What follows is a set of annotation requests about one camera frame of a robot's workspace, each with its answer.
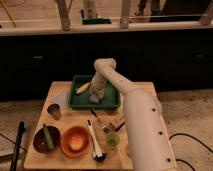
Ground white handled dish brush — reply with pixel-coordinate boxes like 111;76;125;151
87;120;106;162

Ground small metal cup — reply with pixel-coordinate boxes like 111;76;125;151
47;103;61;120

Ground yellow corn cob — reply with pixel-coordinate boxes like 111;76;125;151
75;82;91;94

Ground blue sponge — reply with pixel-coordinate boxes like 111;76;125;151
89;94;100;104

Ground green object on shelf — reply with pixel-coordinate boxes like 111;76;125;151
82;18;112;25

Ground yellow fruit in bowl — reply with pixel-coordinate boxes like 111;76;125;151
70;139;83;151

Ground black pole at left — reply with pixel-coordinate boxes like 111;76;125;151
10;121;25;171

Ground orange bowl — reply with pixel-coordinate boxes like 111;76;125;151
60;126;90;159

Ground green cucumber piece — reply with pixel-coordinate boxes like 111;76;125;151
43;124;54;150

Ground wooden block with black edge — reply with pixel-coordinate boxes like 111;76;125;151
110;118;125;132

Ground black cable on floor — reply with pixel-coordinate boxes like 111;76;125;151
168;132;213;171

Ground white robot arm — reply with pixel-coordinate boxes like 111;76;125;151
90;58;177;171

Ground green plastic tray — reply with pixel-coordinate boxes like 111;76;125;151
68;75;121;110

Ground wooden shelf rail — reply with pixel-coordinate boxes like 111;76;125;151
0;21;213;36

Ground green plastic cup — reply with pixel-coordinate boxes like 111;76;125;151
105;132;120;149

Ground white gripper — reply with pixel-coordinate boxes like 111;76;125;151
89;75;106;99

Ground dark brown bowl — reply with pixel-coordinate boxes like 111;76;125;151
33;126;61;154

